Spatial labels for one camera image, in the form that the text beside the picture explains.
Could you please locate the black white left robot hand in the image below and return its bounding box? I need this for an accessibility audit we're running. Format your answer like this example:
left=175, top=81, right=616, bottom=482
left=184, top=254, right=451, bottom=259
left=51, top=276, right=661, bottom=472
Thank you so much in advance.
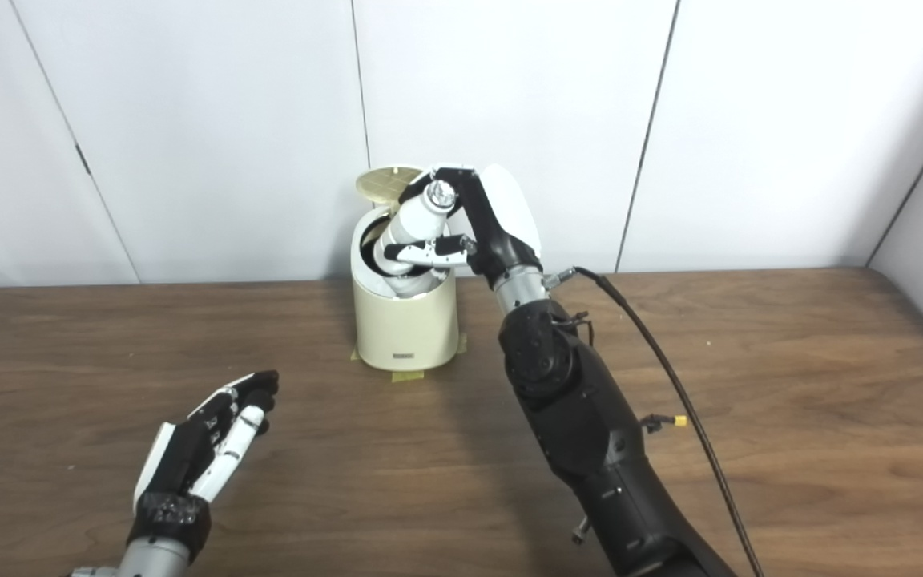
left=127, top=370, right=280, bottom=562

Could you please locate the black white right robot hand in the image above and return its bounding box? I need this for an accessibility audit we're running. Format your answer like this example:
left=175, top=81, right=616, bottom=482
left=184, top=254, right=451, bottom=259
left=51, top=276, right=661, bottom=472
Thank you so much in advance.
left=381, top=164, right=544, bottom=291

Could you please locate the cream-colored lidded bin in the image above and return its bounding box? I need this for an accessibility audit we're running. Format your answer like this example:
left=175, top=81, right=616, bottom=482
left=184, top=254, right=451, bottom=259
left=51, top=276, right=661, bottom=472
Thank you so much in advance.
left=349, top=166, right=461, bottom=372

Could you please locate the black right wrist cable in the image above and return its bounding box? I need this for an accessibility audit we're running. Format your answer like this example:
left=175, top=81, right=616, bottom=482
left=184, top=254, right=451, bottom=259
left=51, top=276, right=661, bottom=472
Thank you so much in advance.
left=543, top=267, right=765, bottom=577

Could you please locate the small white plastic bottle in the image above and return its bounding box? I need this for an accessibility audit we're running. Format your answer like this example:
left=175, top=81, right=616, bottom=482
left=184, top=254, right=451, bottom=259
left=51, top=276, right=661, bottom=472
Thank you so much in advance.
left=372, top=181, right=457, bottom=299

